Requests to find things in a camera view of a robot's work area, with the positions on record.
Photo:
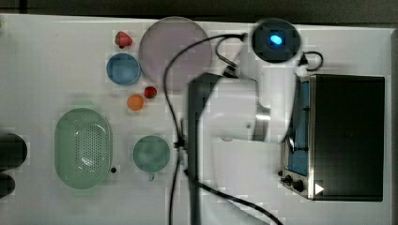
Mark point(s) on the small red strawberry toy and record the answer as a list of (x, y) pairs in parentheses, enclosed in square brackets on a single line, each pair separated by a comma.
[(150, 92)]

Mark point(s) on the blue bowl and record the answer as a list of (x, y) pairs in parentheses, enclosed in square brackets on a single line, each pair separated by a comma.
[(123, 69)]

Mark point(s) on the orange toy fruit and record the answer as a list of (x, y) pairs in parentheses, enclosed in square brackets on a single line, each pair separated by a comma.
[(135, 102)]

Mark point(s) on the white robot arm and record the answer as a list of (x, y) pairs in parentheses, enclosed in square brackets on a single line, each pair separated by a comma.
[(255, 106)]

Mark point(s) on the green metal cup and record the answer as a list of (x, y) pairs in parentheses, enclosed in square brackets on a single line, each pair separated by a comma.
[(151, 154)]

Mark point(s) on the green oval strainer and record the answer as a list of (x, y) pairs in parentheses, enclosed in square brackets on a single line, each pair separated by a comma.
[(83, 146)]

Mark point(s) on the large red strawberry toy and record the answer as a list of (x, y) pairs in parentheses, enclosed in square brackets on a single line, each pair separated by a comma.
[(123, 40)]

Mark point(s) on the black utensil holder cup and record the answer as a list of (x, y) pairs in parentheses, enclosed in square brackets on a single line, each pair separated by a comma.
[(13, 152)]

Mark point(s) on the black toaster oven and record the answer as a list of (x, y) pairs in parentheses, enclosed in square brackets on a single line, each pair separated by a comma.
[(334, 148)]

